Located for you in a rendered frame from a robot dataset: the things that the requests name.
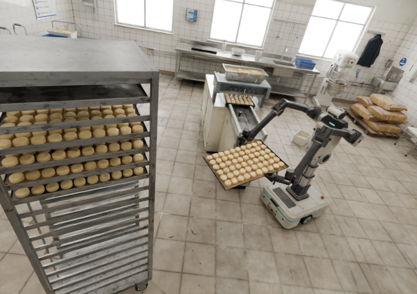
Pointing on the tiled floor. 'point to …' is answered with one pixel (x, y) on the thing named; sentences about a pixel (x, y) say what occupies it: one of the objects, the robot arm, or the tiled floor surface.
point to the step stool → (410, 138)
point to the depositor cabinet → (216, 116)
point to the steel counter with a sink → (280, 63)
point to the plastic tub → (301, 138)
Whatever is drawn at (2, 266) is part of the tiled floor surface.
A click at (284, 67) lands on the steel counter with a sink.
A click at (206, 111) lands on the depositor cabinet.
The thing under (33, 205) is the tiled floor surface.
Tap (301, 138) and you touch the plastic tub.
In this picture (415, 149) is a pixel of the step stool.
